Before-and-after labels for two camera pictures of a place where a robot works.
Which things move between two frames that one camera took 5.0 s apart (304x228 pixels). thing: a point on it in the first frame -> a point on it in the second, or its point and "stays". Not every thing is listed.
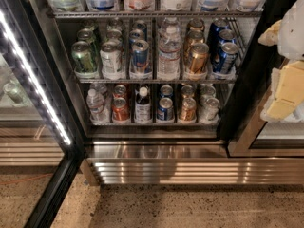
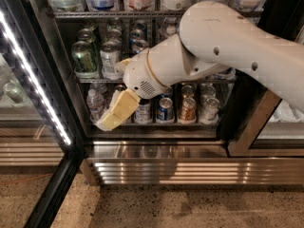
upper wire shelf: (140, 13) stays
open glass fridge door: (42, 146) stays
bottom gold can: (187, 112) stays
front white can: (110, 54) stays
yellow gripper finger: (286, 92) -> (123, 103)
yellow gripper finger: (271, 36) -> (120, 66)
